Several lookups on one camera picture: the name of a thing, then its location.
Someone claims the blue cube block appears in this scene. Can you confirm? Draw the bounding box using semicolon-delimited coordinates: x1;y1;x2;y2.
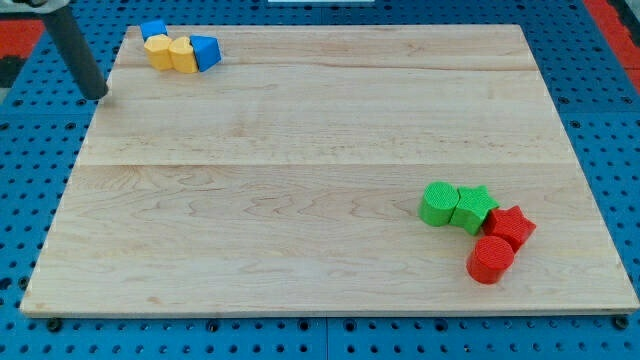
139;19;168;41

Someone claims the blue triangle block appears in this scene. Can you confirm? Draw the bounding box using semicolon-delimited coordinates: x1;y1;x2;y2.
190;35;222;72

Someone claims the yellow heart block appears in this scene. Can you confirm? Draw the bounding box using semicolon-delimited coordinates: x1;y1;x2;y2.
168;36;199;74

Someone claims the green star block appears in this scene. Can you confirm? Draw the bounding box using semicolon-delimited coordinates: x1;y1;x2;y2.
449;185;499;235

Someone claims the green cylinder block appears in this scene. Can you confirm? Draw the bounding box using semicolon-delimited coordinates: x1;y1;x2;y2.
418;181;459;227

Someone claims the red star block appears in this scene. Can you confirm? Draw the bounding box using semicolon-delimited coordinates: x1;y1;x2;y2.
482;206;537;253

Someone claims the red cylinder block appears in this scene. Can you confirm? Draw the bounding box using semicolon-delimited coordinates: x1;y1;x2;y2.
466;236;515;284

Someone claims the dark cylindrical robot arm stick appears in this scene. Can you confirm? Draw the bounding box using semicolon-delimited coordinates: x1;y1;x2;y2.
1;0;109;100

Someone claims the wooden board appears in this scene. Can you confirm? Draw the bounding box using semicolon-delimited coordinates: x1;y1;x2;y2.
21;25;639;318

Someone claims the yellow hexagon block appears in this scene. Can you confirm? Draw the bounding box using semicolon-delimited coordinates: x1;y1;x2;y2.
144;34;173;71

